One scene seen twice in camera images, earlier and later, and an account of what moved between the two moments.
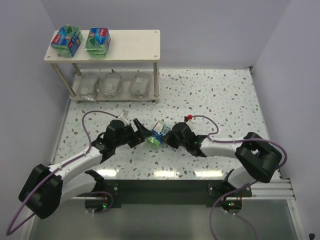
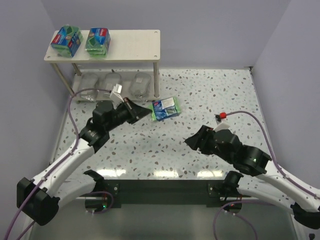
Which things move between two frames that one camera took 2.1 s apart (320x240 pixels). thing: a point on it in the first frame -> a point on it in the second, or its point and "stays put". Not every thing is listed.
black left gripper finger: x=142 y=132 -> x=136 y=110
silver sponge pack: x=140 y=86 stays put
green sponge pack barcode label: x=159 y=131 -> x=162 y=109
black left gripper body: x=135 y=133 -> x=131 y=111
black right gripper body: x=170 y=139 -> x=202 y=140
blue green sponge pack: x=98 y=42 stays put
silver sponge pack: x=89 y=82 stays put
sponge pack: x=67 y=41 stays put
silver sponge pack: x=112 y=84 stays put
